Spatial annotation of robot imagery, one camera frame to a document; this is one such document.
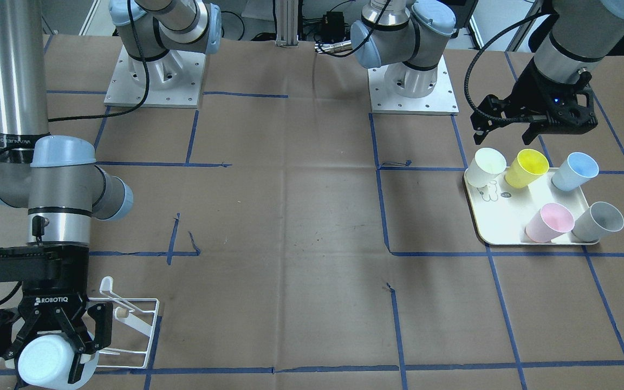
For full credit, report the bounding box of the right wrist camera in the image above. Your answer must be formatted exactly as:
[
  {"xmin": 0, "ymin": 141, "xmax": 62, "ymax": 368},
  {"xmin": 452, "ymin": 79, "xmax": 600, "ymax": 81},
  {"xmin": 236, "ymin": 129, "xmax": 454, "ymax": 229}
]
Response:
[{"xmin": 0, "ymin": 245, "xmax": 89, "ymax": 282}]

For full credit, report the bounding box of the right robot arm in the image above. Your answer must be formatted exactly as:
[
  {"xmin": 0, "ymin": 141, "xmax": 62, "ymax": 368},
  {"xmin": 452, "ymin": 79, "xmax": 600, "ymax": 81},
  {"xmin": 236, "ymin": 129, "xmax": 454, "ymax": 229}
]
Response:
[{"xmin": 0, "ymin": 1, "xmax": 133, "ymax": 389}]

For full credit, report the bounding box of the yellow cup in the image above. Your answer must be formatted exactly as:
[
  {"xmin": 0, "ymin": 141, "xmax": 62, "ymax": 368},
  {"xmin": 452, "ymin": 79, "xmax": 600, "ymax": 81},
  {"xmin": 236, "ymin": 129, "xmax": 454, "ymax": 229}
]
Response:
[{"xmin": 505, "ymin": 149, "xmax": 550, "ymax": 189}]

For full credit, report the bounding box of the light blue cup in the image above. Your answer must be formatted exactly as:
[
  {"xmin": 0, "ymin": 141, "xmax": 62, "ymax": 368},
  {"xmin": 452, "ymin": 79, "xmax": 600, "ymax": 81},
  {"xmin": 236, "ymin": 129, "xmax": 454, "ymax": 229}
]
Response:
[
  {"xmin": 16, "ymin": 334, "xmax": 99, "ymax": 389},
  {"xmin": 551, "ymin": 152, "xmax": 600, "ymax": 192}
]

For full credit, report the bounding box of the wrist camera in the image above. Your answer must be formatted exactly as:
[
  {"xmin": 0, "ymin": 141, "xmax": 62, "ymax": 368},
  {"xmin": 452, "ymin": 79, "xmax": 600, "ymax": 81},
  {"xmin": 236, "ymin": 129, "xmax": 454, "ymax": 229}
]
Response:
[
  {"xmin": 470, "ymin": 94, "xmax": 545, "ymax": 145},
  {"xmin": 0, "ymin": 245, "xmax": 89, "ymax": 282}
]

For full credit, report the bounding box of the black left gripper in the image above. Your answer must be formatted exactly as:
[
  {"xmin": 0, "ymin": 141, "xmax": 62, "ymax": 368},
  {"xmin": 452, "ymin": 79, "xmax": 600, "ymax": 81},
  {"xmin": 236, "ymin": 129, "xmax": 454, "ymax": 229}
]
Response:
[{"xmin": 510, "ymin": 60, "xmax": 599, "ymax": 142}]

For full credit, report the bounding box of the grey cup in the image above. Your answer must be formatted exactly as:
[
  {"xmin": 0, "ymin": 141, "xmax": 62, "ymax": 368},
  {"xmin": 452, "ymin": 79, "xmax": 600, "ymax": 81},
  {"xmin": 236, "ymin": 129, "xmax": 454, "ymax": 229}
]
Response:
[{"xmin": 572, "ymin": 201, "xmax": 624, "ymax": 242}]

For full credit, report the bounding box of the white wire cup rack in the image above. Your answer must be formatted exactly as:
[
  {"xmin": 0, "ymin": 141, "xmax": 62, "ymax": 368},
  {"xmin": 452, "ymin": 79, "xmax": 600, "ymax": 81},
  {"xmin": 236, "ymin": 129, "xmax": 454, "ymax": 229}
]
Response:
[{"xmin": 0, "ymin": 276, "xmax": 159, "ymax": 369}]

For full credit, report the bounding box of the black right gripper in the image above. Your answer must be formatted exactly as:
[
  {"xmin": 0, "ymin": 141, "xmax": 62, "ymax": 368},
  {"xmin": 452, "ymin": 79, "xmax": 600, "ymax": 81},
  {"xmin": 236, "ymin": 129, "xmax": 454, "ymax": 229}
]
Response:
[{"xmin": 0, "ymin": 245, "xmax": 113, "ymax": 385}]

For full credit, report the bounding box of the cream white cup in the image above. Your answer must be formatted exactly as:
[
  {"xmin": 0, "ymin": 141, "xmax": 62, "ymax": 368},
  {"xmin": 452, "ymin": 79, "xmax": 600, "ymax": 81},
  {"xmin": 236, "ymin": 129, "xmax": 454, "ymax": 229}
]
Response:
[{"xmin": 465, "ymin": 147, "xmax": 507, "ymax": 188}]

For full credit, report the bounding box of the pink cup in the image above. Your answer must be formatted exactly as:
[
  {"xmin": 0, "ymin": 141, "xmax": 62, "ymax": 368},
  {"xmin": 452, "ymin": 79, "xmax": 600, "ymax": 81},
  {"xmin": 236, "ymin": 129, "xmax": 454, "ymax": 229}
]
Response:
[{"xmin": 524, "ymin": 203, "xmax": 575, "ymax": 243}]

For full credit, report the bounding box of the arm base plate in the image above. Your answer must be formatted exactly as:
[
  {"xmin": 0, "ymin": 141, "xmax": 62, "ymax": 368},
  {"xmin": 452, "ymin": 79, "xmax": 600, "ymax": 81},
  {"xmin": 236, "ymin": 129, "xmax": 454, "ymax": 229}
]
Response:
[
  {"xmin": 104, "ymin": 48, "xmax": 206, "ymax": 109},
  {"xmin": 367, "ymin": 57, "xmax": 459, "ymax": 115}
]

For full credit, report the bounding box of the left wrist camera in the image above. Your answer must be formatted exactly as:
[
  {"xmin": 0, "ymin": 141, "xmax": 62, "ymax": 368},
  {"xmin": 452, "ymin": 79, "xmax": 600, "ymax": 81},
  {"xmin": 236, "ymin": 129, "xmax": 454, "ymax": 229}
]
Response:
[{"xmin": 470, "ymin": 94, "xmax": 545, "ymax": 145}]

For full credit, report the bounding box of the aluminium frame post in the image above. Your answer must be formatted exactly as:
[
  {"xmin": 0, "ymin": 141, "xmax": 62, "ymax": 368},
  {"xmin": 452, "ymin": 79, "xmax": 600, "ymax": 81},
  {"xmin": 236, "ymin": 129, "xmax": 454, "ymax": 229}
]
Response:
[{"xmin": 273, "ymin": 0, "xmax": 301, "ymax": 47}]

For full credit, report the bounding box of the cream serving tray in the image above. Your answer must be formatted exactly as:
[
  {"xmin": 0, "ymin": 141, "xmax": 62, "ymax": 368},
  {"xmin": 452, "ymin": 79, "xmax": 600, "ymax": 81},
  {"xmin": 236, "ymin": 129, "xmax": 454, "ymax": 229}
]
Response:
[{"xmin": 463, "ymin": 167, "xmax": 589, "ymax": 246}]

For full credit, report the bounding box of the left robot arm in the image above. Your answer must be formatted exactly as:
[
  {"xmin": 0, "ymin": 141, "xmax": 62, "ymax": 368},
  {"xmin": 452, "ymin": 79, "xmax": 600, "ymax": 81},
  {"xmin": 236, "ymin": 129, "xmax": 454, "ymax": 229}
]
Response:
[{"xmin": 350, "ymin": 1, "xmax": 624, "ymax": 144}]

